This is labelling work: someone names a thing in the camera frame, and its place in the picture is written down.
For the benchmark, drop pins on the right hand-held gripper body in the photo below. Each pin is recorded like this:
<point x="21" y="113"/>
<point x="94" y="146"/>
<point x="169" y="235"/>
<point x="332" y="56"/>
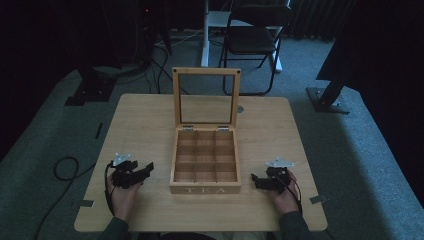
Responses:
<point x="277" y="176"/>

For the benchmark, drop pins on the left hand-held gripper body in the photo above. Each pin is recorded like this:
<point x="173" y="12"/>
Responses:
<point x="122" y="176"/>

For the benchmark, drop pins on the wooden tea box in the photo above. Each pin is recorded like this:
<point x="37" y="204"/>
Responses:
<point x="204" y="160"/>

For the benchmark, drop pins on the person's left hand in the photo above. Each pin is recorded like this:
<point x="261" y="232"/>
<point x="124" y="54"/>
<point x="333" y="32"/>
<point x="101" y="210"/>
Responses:
<point x="123" y="200"/>

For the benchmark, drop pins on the person's right hand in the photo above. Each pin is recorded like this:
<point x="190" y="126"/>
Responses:
<point x="287" y="200"/>

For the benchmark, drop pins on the grey tape piece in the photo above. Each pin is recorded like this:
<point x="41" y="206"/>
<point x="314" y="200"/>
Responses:
<point x="318" y="199"/>
<point x="86" y="203"/>

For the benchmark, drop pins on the black tape strip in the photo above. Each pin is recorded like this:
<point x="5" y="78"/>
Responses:
<point x="99" y="130"/>

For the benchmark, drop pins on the small round metal disc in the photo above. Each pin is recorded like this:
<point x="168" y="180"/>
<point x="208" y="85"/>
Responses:
<point x="240" y="109"/>

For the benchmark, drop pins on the black stand base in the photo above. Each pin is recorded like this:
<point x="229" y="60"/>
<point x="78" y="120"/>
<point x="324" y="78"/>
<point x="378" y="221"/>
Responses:
<point x="90" y="90"/>

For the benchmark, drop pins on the black stand with metal base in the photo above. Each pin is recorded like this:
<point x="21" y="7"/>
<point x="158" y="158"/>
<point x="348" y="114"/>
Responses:
<point x="328" y="100"/>

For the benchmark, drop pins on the black folding chair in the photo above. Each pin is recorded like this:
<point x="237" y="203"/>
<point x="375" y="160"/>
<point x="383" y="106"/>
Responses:
<point x="251" y="40"/>

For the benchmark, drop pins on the dark curtain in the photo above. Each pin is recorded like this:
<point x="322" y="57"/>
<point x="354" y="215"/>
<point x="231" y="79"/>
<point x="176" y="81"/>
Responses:
<point x="316" y="18"/>

